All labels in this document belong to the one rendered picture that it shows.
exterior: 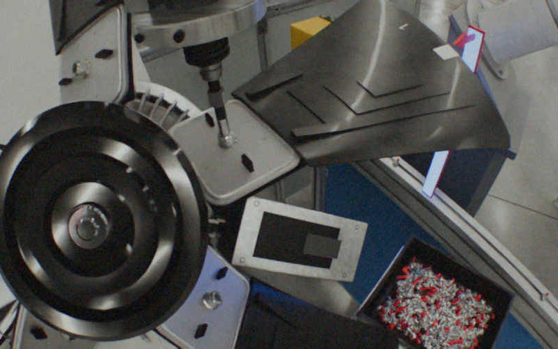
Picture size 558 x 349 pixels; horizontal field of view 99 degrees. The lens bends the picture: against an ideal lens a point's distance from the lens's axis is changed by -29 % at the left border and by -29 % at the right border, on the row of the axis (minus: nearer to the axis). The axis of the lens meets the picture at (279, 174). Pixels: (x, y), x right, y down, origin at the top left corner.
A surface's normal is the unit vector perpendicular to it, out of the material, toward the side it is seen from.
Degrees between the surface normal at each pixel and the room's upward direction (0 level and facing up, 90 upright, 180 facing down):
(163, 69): 90
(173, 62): 90
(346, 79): 7
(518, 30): 87
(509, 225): 0
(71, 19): 55
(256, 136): 0
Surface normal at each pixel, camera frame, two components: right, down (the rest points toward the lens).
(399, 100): 0.08, -0.55
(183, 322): 0.75, -0.53
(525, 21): -0.80, 0.33
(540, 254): -0.07, -0.67
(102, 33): -0.46, 0.13
